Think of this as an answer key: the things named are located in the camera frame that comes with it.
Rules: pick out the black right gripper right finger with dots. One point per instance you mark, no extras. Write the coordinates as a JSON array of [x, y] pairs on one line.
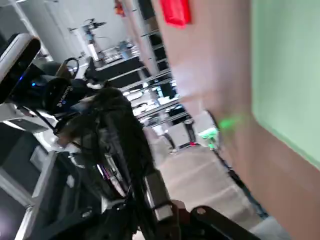
[[215, 225]]

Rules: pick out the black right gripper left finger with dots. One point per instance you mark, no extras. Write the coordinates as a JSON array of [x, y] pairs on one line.
[[112, 225]]

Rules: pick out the pale mint plastic tray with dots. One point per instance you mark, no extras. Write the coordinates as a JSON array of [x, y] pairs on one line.
[[287, 75]]

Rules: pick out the red plastic tray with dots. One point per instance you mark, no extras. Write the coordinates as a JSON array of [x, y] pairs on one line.
[[176, 11]]

